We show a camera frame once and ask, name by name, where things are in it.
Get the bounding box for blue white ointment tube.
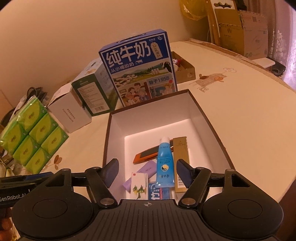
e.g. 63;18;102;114
156;137;175;188

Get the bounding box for gold slim carton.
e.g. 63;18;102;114
173;137;189;193

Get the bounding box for small white medicine box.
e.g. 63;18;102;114
130;173;148;200

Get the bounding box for blue dental floss pick box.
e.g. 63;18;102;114
148;182;174;200

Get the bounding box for small purple box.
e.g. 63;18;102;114
122;160;158;193

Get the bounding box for orange utility knife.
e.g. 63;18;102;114
132;138;174;165

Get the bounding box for green tissue pack bundle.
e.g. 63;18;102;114
1;96;68;174

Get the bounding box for brown open storage box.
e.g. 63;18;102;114
102;89;236;200

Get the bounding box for white cardboard box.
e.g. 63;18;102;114
48;83;92;133

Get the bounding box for dark green labelled box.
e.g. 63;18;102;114
71;58;118;116

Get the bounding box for small open cardboard tray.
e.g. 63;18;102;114
171;51;196;84

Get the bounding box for blue milk carton box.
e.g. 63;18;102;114
99;29;178;107

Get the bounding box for large brown cardboard box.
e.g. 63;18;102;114
215;9;268;60

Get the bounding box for black cable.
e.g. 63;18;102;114
26;86;48;103

